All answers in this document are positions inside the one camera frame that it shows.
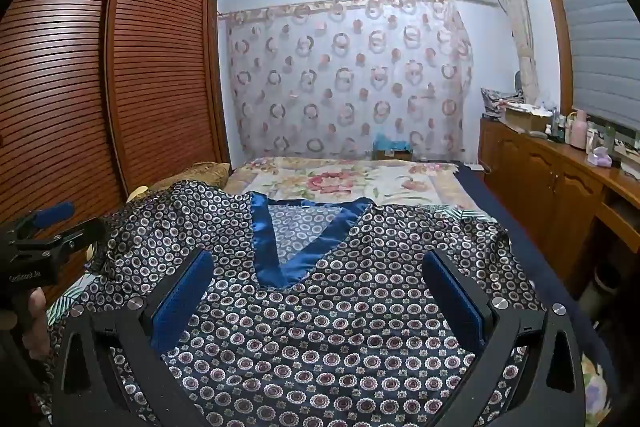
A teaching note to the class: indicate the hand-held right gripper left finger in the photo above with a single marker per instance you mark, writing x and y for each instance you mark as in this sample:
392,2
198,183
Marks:
182,297

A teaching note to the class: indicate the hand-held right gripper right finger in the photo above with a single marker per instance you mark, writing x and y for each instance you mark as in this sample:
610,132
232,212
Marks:
457,302

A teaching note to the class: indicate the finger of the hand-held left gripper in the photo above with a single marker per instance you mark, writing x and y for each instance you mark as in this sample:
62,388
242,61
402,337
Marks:
80,234
52,213

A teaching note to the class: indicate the navy patterned shirt blue trim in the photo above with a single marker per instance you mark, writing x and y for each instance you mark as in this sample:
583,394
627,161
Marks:
320,332

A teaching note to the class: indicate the person's left hand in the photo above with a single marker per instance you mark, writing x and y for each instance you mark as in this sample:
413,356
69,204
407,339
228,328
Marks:
36,327

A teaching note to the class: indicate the palm leaf printed sheet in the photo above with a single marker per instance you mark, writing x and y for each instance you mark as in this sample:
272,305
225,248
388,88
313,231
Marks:
67,299

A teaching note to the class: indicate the yellow garment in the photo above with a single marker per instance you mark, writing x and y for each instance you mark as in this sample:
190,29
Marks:
136,193

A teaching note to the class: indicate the wooden sideboard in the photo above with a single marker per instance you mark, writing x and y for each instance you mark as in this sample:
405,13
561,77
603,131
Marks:
540,177

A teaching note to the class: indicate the cardboard box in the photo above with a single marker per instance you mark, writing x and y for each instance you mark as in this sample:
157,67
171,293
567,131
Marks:
392,155

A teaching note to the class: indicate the wooden louvered wardrobe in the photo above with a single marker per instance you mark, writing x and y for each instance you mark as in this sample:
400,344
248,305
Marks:
150,82

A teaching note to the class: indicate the floral bedspread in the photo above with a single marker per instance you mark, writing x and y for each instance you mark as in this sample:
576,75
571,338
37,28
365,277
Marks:
340,182

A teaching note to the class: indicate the teal cloth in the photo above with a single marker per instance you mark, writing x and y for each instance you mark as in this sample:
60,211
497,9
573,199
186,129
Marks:
392,142

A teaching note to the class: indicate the open box on sideboard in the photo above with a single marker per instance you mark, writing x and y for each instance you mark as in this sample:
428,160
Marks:
522,119

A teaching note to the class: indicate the purple container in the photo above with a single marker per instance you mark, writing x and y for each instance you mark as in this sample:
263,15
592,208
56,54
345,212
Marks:
600,157

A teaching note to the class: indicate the floral fabric bag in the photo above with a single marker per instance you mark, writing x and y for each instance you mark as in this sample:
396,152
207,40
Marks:
500,102

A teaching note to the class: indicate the pink bottle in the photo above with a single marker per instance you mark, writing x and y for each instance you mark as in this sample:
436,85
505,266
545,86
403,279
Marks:
579,132

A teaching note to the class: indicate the grey desk fan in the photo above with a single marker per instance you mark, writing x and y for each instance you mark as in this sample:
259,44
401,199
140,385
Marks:
518,81

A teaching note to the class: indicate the circle patterned curtain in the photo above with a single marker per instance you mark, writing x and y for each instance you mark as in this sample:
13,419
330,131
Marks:
350,82

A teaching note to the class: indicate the beige tied curtain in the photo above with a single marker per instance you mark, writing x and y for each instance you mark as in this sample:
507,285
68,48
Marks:
520,32

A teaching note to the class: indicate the grey window blind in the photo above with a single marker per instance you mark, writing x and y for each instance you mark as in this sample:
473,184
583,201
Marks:
600,32

